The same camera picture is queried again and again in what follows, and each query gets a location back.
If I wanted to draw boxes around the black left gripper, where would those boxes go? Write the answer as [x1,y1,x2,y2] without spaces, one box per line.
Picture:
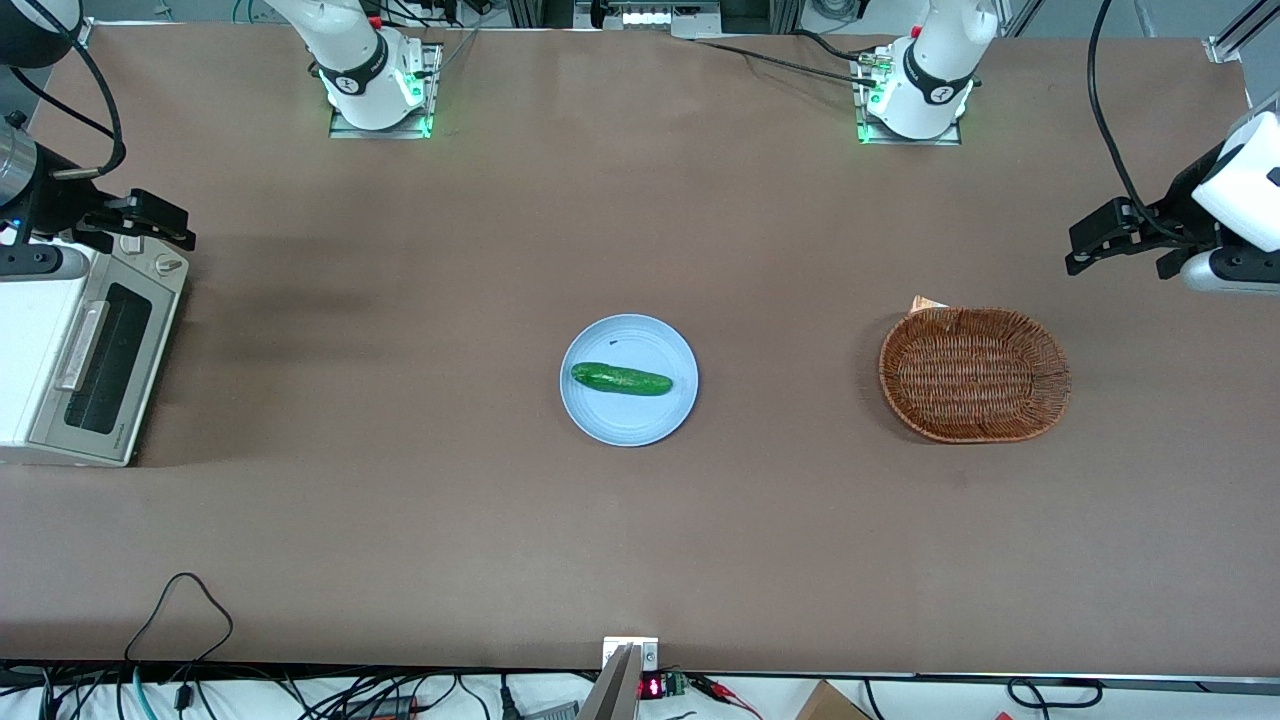
[1065,145,1231,281]

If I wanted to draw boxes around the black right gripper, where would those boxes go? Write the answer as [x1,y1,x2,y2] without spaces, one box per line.
[28,145,196,251]

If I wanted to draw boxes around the white toaster oven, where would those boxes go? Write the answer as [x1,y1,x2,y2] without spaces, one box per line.
[0,232,191,469]

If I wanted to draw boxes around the brown wicker basket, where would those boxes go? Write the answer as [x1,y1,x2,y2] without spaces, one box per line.
[878,306,1072,444]

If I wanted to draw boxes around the aluminium profile bar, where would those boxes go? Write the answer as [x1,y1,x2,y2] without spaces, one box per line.
[1203,0,1280,67]

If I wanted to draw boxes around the green cucumber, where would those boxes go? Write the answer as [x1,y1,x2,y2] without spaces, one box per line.
[571,362,674,397]

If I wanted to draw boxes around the light blue plate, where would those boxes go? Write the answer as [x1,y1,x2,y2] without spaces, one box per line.
[559,314,699,447]

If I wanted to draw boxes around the black power adapter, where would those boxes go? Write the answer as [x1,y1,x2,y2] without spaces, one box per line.
[343,694,418,720]

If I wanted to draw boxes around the brown cardboard box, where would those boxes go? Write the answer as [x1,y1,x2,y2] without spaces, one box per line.
[795,680,873,720]

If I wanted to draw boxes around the red clip leads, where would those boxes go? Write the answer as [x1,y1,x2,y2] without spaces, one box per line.
[688,674,763,720]

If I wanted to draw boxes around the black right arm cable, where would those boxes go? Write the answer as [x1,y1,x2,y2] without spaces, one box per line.
[10,0,128,183]

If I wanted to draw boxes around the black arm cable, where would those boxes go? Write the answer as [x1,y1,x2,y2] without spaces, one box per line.
[10,0,128,183]
[1087,0,1176,241]

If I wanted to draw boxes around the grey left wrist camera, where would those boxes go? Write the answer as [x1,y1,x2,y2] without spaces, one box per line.
[1180,248,1280,297]

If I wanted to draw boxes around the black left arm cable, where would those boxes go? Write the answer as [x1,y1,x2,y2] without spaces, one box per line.
[1087,0,1176,241]

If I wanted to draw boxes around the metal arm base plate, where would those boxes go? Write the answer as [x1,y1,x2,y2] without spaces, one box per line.
[852,45,964,147]
[328,42,444,140]

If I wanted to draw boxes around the short curved black cable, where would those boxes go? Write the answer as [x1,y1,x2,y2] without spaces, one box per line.
[793,28,873,63]

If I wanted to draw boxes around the thin looping black cable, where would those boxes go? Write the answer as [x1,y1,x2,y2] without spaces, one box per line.
[124,572,235,664]

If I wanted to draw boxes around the long black table cable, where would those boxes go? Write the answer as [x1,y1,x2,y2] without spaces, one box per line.
[695,40,881,87]

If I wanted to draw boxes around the flat looped black cable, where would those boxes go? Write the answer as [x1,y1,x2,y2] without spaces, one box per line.
[1007,677,1104,710]

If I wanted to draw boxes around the small metal bracket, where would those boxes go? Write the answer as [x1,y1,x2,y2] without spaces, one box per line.
[603,637,660,673]

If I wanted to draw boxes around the grey camera mount pole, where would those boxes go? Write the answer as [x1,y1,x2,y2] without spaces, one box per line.
[577,645,642,720]

